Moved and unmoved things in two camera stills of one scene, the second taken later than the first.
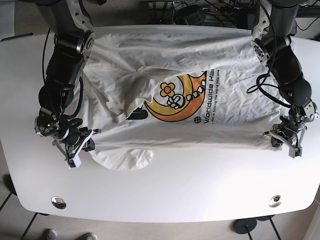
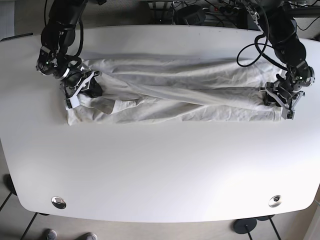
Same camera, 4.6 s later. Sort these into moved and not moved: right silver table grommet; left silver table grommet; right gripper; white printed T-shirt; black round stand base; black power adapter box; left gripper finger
Moved: white printed T-shirt; left gripper finger; right gripper
Not moved: left silver table grommet; black power adapter box; right silver table grommet; black round stand base
